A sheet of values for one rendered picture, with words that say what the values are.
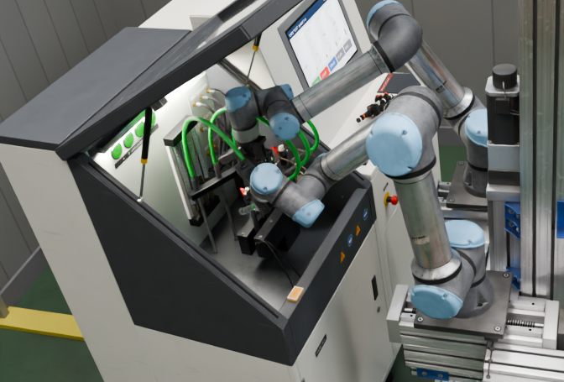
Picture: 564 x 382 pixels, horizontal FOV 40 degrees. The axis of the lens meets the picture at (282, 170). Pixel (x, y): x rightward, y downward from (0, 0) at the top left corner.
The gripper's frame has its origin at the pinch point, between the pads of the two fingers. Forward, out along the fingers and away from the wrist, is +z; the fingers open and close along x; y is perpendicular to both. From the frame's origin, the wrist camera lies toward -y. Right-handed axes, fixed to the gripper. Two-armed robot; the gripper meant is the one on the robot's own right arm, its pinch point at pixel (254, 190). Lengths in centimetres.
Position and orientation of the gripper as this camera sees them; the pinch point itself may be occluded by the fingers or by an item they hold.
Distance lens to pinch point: 238.3
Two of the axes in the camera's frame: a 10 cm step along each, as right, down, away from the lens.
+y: 8.8, 1.2, -4.6
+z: 1.8, 8.1, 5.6
